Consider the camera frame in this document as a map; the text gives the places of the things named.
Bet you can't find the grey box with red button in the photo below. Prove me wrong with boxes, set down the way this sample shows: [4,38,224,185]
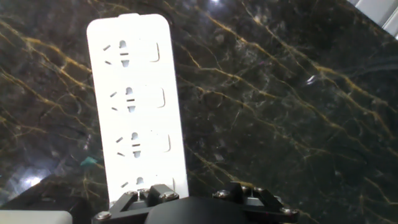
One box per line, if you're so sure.
[0,210,73,224]

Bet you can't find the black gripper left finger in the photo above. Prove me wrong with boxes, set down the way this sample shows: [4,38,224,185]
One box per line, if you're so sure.
[91,183,180,224]

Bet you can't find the black marble pattern mat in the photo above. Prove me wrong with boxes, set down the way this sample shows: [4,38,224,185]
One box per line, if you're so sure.
[0,0,398,224]

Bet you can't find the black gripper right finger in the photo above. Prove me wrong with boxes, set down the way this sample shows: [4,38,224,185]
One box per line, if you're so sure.
[213,181,300,224]

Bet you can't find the white four-outlet power strip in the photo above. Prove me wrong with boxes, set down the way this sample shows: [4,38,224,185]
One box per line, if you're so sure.
[86,12,190,206]

